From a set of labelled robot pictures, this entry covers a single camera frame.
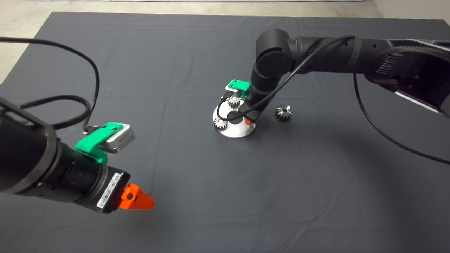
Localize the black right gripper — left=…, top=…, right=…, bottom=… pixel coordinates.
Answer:
left=241, top=88, right=276, bottom=126

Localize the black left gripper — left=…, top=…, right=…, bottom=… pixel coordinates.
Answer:
left=53, top=141, right=155, bottom=214

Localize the larger steel gear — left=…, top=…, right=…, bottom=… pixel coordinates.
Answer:
left=274, top=104, right=293, bottom=122

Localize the round metal plate with hole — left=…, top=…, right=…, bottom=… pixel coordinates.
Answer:
left=212, top=99, right=257, bottom=139

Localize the dark grey table cloth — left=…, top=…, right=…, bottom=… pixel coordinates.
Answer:
left=0, top=12, right=450, bottom=253

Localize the green right camera mount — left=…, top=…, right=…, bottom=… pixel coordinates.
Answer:
left=225, top=80, right=251, bottom=100

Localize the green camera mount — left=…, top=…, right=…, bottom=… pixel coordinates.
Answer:
left=75, top=122, right=123, bottom=164
left=225, top=80, right=251, bottom=100

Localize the silver left camera box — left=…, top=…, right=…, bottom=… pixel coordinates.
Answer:
left=98, top=123, right=135, bottom=154

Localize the green left camera mount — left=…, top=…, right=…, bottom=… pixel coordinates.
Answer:
left=75, top=122, right=123, bottom=164

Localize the thin black left camera cable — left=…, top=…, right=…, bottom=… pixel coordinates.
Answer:
left=0, top=37, right=100, bottom=134

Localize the black corrugated left cable conduit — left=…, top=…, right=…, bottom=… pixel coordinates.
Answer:
left=18, top=95, right=90, bottom=130

